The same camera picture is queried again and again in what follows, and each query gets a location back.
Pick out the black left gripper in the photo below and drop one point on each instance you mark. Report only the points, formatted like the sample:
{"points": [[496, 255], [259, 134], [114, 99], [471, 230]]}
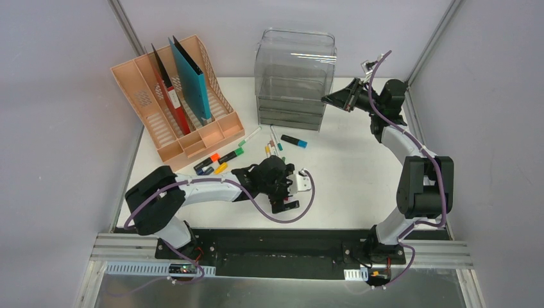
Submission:
{"points": [[281, 185]]}

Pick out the peach plastic file organizer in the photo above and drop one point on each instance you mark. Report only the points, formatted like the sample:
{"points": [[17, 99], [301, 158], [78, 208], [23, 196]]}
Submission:
{"points": [[153, 88]]}

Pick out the red folder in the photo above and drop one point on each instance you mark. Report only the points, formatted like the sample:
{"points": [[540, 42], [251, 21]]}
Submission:
{"points": [[169, 94]]}

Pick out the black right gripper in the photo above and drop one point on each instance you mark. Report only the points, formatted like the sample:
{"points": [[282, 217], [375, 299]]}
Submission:
{"points": [[346, 99]]}

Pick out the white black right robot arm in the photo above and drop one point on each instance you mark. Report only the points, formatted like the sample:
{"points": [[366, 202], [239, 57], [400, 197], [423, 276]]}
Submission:
{"points": [[425, 189]]}

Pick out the smoked clear drawer box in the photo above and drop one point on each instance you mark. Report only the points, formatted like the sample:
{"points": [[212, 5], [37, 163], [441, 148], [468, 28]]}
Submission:
{"points": [[293, 70]]}

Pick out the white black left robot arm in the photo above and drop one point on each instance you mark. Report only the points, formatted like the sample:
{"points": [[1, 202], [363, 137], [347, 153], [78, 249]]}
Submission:
{"points": [[154, 201]]}

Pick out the black highlighter green cap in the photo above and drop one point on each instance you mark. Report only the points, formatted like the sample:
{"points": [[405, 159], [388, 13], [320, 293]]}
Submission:
{"points": [[231, 155]]}

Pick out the black highlighter blue cap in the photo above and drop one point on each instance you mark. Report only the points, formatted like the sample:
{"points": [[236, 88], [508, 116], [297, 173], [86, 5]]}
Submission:
{"points": [[294, 141]]}

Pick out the dark blue small bottle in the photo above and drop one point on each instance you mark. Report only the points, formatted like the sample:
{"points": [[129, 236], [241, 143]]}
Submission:
{"points": [[205, 171]]}

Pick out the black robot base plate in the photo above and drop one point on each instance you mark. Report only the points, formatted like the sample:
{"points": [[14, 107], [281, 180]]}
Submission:
{"points": [[283, 253]]}

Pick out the white marker purple cap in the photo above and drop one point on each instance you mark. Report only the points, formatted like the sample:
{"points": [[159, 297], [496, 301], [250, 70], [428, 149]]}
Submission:
{"points": [[273, 148]]}

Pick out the white marker green caps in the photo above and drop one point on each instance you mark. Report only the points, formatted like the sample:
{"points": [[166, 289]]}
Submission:
{"points": [[249, 137]]}

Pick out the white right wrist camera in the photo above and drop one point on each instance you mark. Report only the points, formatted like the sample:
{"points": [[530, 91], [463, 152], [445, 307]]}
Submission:
{"points": [[368, 66]]}

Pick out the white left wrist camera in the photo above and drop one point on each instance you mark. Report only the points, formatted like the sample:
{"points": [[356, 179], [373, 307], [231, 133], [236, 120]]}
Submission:
{"points": [[301, 182]]}

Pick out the aluminium frame rail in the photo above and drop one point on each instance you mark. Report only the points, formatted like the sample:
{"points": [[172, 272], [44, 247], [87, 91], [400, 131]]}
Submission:
{"points": [[131, 254]]}

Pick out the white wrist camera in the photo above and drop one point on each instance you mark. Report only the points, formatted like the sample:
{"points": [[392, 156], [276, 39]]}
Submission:
{"points": [[301, 182], [368, 66]]}

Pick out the teal folder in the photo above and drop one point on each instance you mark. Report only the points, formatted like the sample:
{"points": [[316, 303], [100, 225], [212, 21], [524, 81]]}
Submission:
{"points": [[193, 83]]}

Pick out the black highlighter orange cap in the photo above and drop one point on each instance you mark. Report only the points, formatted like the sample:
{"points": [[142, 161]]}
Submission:
{"points": [[206, 162]]}

